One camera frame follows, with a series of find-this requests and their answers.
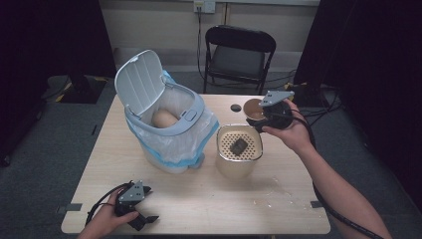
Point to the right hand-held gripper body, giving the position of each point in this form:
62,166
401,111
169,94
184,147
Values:
278,114

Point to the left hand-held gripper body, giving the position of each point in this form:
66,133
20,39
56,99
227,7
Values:
132,194

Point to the brown paper cup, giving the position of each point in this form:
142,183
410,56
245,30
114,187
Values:
253,109

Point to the dark tea residue lump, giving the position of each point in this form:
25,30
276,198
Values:
239,146

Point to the beige strainer bin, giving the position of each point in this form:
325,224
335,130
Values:
237,167

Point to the white trash can grey lid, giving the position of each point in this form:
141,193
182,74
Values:
141,79

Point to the person's right hand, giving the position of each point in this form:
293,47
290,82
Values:
295,132

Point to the person's left hand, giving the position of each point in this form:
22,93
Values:
104,220

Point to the black stand base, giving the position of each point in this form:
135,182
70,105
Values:
310,96
83,91

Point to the grey tape strip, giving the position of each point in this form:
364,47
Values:
315,204
69,207

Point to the black folding chair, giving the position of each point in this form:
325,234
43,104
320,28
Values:
237,61

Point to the beige rounded lump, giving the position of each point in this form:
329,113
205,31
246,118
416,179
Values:
164,119

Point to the black curtain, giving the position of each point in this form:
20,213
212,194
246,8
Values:
371,66
40,49

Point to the white wall socket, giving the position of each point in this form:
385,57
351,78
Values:
204,6

